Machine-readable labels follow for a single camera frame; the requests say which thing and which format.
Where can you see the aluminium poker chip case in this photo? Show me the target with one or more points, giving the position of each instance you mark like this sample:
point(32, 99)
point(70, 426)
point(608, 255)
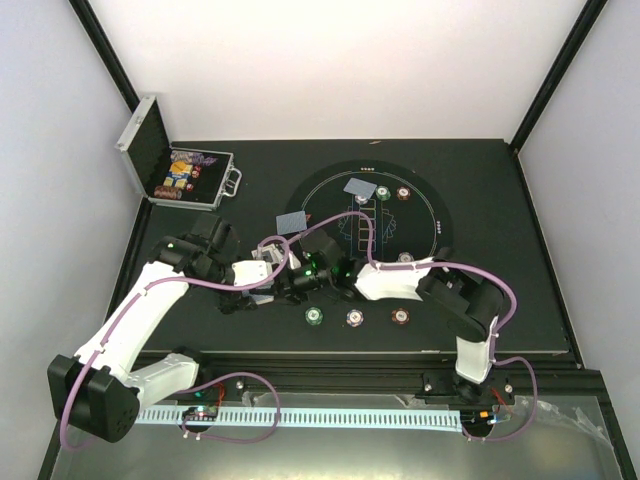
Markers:
point(145, 149)

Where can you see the round black poker mat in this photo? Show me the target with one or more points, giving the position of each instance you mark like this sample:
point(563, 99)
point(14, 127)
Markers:
point(422, 225)

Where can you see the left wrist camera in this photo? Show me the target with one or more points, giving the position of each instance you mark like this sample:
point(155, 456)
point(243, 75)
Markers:
point(251, 273)

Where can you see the brown poker chip stack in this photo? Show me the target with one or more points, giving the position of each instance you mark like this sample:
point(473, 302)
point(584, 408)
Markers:
point(400, 316)

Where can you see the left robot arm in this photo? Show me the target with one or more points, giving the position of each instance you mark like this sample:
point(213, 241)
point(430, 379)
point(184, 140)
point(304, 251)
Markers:
point(97, 390)

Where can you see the blue white poker chip stack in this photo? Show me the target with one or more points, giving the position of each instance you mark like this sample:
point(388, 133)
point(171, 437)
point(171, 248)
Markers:
point(354, 318)

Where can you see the red dice in case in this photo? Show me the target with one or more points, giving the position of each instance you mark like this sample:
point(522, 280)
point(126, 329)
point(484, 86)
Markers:
point(193, 179)

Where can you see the green poker chip stack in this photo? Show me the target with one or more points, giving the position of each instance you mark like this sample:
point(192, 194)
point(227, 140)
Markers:
point(314, 316)

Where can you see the white perforated cable strip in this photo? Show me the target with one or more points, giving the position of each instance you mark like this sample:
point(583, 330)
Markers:
point(332, 418)

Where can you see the yellow blue card box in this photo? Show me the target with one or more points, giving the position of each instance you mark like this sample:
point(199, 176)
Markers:
point(178, 175)

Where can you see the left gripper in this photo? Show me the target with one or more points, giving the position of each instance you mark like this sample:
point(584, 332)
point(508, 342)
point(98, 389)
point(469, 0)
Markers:
point(233, 302)

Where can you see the dealt card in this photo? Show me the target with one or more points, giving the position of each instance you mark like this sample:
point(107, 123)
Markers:
point(291, 223)
point(358, 187)

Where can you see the purple chips in case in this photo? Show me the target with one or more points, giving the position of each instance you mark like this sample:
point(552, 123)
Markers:
point(194, 158)

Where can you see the brown chips in case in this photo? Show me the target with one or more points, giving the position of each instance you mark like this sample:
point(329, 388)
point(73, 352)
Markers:
point(168, 192)

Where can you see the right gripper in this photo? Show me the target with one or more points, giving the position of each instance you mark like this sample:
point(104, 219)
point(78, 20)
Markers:
point(293, 295)

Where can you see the black aluminium mounting rail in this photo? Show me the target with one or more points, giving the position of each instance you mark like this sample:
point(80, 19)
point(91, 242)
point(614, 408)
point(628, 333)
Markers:
point(420, 375)

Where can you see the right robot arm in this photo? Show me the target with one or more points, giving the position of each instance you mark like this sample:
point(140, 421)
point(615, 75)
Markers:
point(468, 299)

